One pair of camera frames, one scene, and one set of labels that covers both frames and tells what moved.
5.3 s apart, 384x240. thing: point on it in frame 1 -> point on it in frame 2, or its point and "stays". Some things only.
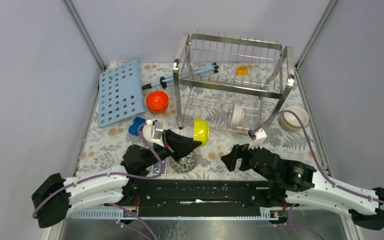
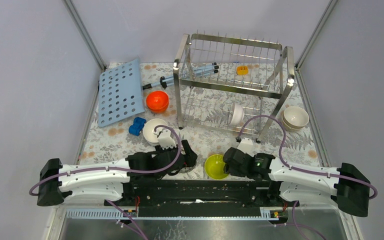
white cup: x=236 y=114 stays
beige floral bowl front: x=288 y=120 stays
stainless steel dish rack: x=235 y=85 stays
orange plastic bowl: x=157 y=101 stays
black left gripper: x=174 y=140 -> x=190 y=156
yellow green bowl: x=201 y=131 -> x=214 y=167
